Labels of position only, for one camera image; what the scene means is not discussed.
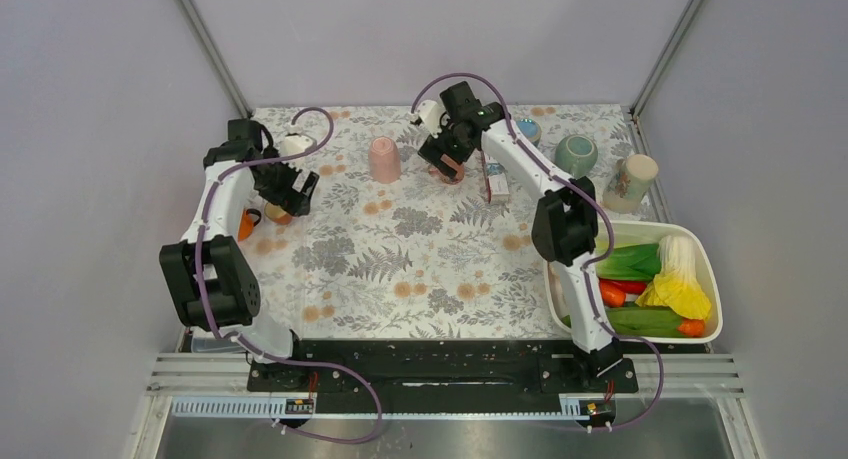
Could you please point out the blue butterfly mug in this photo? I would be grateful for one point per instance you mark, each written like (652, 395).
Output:
(531, 130)

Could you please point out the red chili pepper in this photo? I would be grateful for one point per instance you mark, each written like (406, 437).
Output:
(628, 287)

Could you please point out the green cucumber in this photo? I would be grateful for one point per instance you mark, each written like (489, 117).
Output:
(645, 321)

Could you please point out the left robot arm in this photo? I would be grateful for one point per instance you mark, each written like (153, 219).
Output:
(211, 283)

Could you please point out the large orange mug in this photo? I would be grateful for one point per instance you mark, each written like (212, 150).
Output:
(250, 218)

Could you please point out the cream painted mug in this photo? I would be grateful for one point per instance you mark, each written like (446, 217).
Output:
(632, 178)

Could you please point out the yellow napa cabbage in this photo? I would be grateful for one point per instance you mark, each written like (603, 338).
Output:
(676, 286)

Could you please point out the green bok choy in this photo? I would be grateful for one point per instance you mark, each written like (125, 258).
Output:
(639, 262)

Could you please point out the white slotted cable duct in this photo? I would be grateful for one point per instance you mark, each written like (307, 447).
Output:
(299, 407)

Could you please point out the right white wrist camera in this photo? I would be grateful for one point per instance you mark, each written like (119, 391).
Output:
(429, 114)

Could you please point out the white red toothpaste box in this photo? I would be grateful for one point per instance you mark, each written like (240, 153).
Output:
(496, 181)

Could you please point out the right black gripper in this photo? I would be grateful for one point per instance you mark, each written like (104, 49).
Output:
(435, 147)

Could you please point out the light pink cup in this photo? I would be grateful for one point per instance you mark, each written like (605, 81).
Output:
(384, 160)

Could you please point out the green glazed mug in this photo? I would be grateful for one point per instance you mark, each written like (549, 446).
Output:
(576, 154)

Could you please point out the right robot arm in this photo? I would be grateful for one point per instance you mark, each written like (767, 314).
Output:
(567, 216)

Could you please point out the orange carrot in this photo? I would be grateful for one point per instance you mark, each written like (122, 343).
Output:
(612, 295)

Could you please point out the floral tablecloth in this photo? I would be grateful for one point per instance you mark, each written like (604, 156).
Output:
(416, 258)

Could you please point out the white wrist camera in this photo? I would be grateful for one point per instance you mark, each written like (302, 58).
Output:
(295, 144)
(429, 114)

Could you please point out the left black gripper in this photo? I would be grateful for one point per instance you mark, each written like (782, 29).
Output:
(288, 198)

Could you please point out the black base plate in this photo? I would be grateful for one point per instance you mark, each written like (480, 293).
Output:
(430, 371)

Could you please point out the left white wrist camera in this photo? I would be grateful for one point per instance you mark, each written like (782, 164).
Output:
(295, 144)

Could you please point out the small orange mug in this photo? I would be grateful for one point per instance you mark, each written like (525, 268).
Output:
(277, 215)

